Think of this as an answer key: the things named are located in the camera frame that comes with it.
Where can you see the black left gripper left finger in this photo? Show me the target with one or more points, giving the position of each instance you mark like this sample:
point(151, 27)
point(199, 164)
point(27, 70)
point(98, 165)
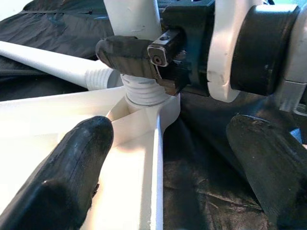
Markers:
point(62, 172)

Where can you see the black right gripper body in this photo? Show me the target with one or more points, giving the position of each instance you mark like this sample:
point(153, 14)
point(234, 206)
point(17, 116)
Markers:
point(196, 43)

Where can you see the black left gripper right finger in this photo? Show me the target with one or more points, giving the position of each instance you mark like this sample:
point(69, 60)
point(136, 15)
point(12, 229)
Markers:
point(271, 167)

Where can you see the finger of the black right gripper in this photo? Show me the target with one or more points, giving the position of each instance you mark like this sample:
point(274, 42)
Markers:
point(124, 55)

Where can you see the white plastic table leg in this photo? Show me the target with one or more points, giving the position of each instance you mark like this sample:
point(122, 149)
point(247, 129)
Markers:
point(60, 63)
point(134, 16)

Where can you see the white plastic children table top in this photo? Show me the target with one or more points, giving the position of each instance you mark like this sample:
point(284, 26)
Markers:
point(134, 167)

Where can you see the black plastic sheet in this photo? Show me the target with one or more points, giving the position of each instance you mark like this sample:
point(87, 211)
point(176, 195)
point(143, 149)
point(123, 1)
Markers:
point(216, 191)

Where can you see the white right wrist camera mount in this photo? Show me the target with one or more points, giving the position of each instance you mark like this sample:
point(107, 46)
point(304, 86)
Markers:
point(220, 60)

